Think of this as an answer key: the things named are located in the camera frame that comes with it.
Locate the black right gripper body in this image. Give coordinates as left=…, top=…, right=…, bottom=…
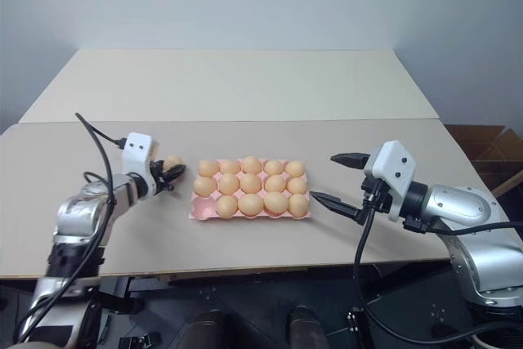
left=355, top=177, right=390, bottom=224

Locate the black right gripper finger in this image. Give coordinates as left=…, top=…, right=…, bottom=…
left=309, top=190, right=365, bottom=224
left=329, top=153, right=372, bottom=171

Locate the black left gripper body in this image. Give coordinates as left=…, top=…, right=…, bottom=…
left=147, top=159, right=176, bottom=195

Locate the tan egg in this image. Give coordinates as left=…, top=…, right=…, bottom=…
left=288, top=194, right=311, bottom=218
left=197, top=159, right=220, bottom=179
left=192, top=177, right=216, bottom=198
left=286, top=177, right=309, bottom=196
left=219, top=159, right=241, bottom=176
left=264, top=174, right=287, bottom=195
left=239, top=172, right=262, bottom=195
left=237, top=193, right=265, bottom=217
left=284, top=160, right=307, bottom=179
left=240, top=155, right=263, bottom=175
left=263, top=159, right=284, bottom=177
left=162, top=154, right=184, bottom=171
left=263, top=191, right=290, bottom=216
left=216, top=195, right=239, bottom=218
left=218, top=172, right=241, bottom=196

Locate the pink egg tray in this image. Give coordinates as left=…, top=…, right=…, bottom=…
left=188, top=157, right=315, bottom=221

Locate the brown cardboard box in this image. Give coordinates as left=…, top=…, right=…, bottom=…
left=443, top=123, right=523, bottom=204

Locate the dark rounded shape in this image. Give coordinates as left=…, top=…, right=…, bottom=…
left=287, top=305, right=329, bottom=349
left=190, top=309, right=235, bottom=349

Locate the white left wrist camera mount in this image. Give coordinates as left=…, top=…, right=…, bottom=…
left=120, top=132, right=160, bottom=199

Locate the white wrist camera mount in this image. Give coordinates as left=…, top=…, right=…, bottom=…
left=120, top=132, right=160, bottom=199
left=362, top=140, right=418, bottom=224

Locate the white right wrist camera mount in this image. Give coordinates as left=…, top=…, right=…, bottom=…
left=362, top=140, right=418, bottom=224

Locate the thin black forearm cable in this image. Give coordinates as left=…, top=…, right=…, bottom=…
left=403, top=217, right=523, bottom=236

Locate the black table frame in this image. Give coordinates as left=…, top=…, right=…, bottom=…
left=100, top=263, right=371, bottom=305

